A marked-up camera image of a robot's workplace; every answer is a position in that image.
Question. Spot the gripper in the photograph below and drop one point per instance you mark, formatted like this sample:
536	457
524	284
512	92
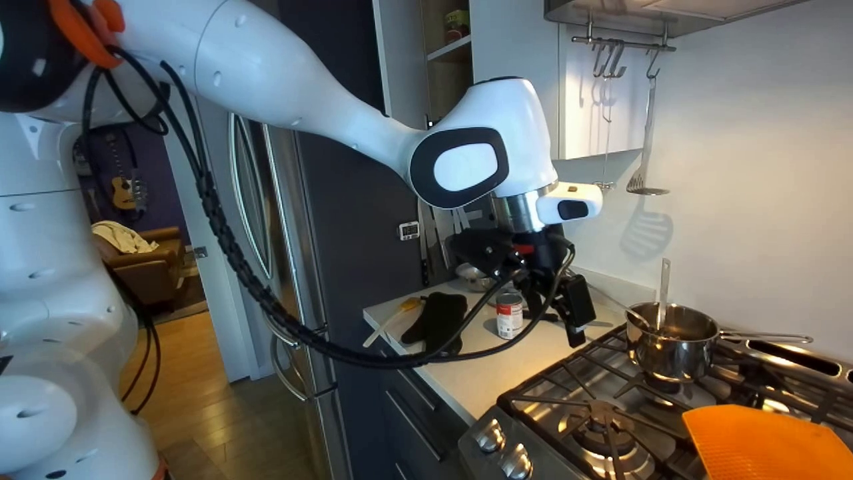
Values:
545	256

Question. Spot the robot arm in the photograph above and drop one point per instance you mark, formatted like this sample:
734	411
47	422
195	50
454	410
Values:
266	66

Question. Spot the red and white can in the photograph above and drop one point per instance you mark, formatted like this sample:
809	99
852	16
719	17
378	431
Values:
510	316

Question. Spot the stainless steel stove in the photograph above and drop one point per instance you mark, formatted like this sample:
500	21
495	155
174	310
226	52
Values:
573	393

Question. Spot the stove burner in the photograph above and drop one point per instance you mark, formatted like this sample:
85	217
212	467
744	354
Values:
608	436

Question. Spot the stove knob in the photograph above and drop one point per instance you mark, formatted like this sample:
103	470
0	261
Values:
490	436
517	461

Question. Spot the orange placemat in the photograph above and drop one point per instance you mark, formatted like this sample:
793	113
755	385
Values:
766	443

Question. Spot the metal bowl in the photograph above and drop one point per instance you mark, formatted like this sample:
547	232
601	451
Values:
472	276

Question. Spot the metal utensil in pot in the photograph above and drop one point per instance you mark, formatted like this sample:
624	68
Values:
663	290

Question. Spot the black oven mitt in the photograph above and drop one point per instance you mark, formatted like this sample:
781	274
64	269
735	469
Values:
438	321

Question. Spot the stainless steel pot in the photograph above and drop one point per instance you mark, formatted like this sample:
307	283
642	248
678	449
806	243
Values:
670	343

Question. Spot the row of knives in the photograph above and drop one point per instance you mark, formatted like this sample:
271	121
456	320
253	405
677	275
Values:
433	233

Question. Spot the yellow spatula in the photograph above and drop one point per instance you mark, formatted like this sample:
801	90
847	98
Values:
393	321

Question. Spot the small white timer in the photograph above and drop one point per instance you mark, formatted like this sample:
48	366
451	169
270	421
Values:
409	230

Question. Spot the slotted metal spatula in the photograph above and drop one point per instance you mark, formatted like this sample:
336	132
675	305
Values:
646	153

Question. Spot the thin metal utensil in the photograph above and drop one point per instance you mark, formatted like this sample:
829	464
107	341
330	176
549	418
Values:
606	133

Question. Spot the drawer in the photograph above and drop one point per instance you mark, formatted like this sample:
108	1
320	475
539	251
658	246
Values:
416	426

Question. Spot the refrigerator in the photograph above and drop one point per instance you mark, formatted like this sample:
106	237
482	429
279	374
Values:
360	200

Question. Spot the open shelf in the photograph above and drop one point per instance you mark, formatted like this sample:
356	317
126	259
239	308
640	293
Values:
446	73

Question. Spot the range hood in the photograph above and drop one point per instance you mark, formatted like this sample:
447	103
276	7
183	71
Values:
666	14

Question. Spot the brown armchair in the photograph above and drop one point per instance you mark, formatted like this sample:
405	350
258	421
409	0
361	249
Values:
150	270

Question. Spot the beige cloth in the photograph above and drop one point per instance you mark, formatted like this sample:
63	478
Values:
123	236

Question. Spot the guitar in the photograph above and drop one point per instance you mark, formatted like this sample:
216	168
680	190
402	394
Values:
124	190

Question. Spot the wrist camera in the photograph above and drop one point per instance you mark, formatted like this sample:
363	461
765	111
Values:
485	252

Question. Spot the metal hook rail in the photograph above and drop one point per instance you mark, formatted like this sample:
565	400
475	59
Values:
623	45

